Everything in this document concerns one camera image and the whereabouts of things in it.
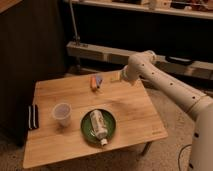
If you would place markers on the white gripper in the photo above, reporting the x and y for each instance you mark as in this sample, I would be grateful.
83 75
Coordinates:
123 76

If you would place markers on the orange pepper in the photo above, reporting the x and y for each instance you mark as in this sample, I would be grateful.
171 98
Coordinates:
93 83

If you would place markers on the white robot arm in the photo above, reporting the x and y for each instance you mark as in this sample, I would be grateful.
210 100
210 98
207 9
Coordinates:
198 105

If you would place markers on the translucent white cup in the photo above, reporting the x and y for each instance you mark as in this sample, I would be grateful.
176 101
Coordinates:
62 114

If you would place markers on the white plastic bottle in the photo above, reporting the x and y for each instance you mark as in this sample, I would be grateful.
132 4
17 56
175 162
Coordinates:
99 127

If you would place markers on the metal pole stand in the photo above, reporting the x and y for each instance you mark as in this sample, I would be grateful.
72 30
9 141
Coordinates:
76 35

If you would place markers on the green plate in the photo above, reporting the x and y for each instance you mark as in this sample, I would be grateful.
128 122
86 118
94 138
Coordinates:
87 130

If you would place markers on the wooden table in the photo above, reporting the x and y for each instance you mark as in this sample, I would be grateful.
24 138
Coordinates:
137 120

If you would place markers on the metal table leg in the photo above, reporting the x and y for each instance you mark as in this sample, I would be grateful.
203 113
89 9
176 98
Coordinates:
146 148

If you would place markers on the dark curtain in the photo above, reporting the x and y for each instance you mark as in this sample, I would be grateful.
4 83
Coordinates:
32 48

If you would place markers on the wooden shelf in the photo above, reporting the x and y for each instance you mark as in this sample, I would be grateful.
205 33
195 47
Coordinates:
143 8

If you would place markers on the black handle on rail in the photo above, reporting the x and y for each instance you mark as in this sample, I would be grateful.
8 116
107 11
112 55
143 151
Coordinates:
180 61

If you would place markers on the long metal rail beam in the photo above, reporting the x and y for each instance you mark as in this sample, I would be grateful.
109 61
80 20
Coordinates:
196 69

